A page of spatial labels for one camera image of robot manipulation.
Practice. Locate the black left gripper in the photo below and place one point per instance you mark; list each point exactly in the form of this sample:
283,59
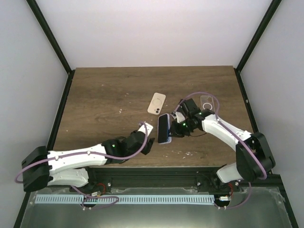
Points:
147,149

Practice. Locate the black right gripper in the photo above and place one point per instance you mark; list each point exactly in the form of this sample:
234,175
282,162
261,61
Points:
175,131

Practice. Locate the clear phone case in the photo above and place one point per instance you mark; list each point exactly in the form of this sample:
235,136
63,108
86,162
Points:
209,103

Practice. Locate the beige phone case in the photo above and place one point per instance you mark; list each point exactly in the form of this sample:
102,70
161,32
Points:
156,103

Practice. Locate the blue edged black smartphone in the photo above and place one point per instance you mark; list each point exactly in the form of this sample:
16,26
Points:
163,128

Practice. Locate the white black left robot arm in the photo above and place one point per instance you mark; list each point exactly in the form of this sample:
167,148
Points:
42,168

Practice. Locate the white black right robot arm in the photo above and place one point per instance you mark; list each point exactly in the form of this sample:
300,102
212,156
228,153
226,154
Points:
254,158

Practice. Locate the grey metal front plate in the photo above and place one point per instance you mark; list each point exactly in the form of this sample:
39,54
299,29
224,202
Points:
264,209

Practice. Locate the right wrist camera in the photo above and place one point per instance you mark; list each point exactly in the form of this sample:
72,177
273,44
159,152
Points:
178,117

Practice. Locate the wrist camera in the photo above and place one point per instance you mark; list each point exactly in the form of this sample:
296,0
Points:
145,128
178,117

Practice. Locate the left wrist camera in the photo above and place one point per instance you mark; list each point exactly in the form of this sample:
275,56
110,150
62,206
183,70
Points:
145,128

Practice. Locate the black front mounting rail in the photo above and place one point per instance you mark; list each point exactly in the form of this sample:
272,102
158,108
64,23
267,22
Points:
154,181

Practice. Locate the light blue slotted cable duct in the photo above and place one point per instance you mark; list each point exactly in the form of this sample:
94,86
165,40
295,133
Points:
126,199

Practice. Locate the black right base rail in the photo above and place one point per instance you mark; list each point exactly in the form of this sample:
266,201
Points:
273,180

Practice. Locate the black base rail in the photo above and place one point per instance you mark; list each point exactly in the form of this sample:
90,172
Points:
51,141
273,180

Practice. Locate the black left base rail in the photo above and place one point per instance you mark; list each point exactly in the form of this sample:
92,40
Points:
51,141

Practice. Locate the black right frame post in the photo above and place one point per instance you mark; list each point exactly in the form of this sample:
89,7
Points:
258,33

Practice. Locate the black frame post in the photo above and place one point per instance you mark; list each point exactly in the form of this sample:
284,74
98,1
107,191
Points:
258,33
49,34

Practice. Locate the black left frame post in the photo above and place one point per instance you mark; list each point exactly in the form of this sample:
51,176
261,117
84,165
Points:
49,34

